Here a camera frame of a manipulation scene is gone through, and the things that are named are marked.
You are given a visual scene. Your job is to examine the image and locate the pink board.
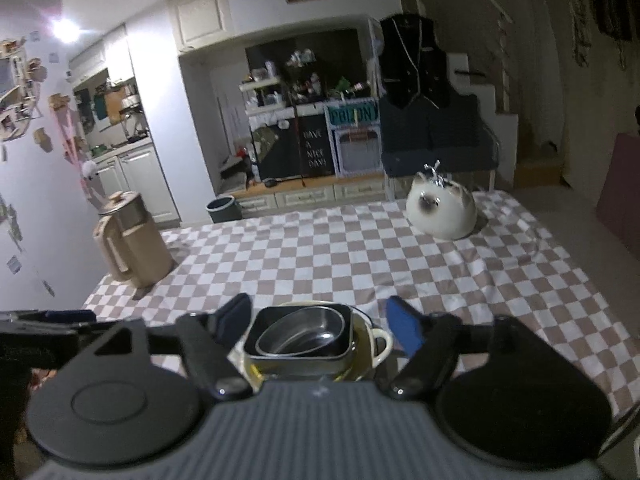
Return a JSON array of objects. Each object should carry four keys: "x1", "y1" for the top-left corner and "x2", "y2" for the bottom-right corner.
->
[{"x1": 595, "y1": 132, "x2": 640, "y2": 257}]

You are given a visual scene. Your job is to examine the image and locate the white upper cabinet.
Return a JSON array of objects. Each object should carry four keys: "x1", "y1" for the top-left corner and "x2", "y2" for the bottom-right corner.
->
[{"x1": 167, "y1": 0, "x2": 235, "y2": 53}]

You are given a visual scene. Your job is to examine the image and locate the checkered tablecloth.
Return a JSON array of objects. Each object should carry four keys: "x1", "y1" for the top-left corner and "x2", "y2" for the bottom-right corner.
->
[{"x1": 82, "y1": 190, "x2": 633, "y2": 421}]

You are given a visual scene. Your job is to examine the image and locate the white kitchen cabinets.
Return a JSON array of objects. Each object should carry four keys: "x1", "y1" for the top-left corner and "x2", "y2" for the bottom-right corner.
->
[{"x1": 92, "y1": 142, "x2": 182, "y2": 224}]

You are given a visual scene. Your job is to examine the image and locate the beige pitcher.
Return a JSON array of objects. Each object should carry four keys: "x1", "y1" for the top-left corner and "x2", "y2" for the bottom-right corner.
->
[{"x1": 92, "y1": 191, "x2": 174, "y2": 288}]

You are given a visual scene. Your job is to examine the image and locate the white wall shelf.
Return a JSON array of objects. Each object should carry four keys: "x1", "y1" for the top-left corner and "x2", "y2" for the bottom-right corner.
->
[{"x1": 239, "y1": 76, "x2": 282, "y2": 111}]

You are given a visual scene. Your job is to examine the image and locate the cat-shaped ceramic jar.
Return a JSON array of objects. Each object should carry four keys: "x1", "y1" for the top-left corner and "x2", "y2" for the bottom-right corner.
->
[{"x1": 406, "y1": 160, "x2": 478, "y2": 241}]

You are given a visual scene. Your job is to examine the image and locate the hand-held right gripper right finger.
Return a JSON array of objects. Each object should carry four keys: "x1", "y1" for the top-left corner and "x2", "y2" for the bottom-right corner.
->
[{"x1": 387, "y1": 296, "x2": 566, "y2": 401}]

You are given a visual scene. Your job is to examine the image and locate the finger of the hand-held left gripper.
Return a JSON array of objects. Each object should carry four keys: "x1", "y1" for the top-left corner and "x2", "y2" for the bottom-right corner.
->
[{"x1": 0, "y1": 309, "x2": 97, "y2": 336}]

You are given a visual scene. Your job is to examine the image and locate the white staircase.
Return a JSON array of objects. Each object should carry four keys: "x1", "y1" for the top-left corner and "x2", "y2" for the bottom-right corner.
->
[{"x1": 447, "y1": 50, "x2": 521, "y2": 188}]

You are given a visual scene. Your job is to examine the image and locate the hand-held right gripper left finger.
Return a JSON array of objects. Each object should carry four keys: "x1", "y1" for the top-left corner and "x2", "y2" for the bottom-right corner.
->
[{"x1": 82, "y1": 292, "x2": 253, "y2": 401}]

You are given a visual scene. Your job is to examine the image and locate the round steel bowl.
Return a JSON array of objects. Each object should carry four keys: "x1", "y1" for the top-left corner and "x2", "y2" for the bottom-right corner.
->
[{"x1": 255, "y1": 308, "x2": 347, "y2": 357}]

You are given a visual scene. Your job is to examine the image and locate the dark blue sofa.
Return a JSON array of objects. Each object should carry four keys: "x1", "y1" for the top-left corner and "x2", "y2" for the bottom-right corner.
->
[{"x1": 379, "y1": 94, "x2": 501, "y2": 181}]

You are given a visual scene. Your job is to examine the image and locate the large square steel container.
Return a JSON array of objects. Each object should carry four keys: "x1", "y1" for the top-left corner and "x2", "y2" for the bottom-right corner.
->
[{"x1": 242, "y1": 305, "x2": 357, "y2": 378}]

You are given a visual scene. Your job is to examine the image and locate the black hanging vest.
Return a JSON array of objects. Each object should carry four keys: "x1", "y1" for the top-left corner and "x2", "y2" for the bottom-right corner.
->
[{"x1": 377, "y1": 14, "x2": 449, "y2": 109}]

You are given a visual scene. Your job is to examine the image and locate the ceiling light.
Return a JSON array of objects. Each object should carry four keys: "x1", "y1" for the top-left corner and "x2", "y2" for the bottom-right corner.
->
[{"x1": 50, "y1": 17, "x2": 82, "y2": 45}]

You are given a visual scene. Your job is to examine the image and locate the dark trash bin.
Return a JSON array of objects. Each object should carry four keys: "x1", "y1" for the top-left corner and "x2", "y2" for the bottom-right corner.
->
[{"x1": 206, "y1": 196, "x2": 243, "y2": 225}]

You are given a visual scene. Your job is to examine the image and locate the cream bowl with handles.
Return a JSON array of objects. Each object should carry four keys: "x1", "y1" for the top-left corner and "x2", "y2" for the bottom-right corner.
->
[{"x1": 242, "y1": 300, "x2": 395, "y2": 382}]

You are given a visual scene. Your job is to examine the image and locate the black chalkboard sign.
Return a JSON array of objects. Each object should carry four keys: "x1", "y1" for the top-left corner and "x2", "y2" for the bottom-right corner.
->
[{"x1": 297, "y1": 114, "x2": 334, "y2": 179}]

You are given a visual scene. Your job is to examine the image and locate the group of wall photos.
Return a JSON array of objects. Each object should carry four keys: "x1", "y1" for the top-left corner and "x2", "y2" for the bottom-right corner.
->
[{"x1": 0, "y1": 35, "x2": 58, "y2": 161}]

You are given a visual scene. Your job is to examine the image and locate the low wooden-top cabinet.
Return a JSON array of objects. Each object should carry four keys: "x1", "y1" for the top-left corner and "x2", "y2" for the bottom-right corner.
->
[{"x1": 216, "y1": 172, "x2": 398, "y2": 217}]

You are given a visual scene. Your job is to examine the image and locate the printed oven box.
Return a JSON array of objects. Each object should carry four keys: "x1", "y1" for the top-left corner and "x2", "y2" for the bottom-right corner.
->
[{"x1": 324, "y1": 100, "x2": 385, "y2": 179}]

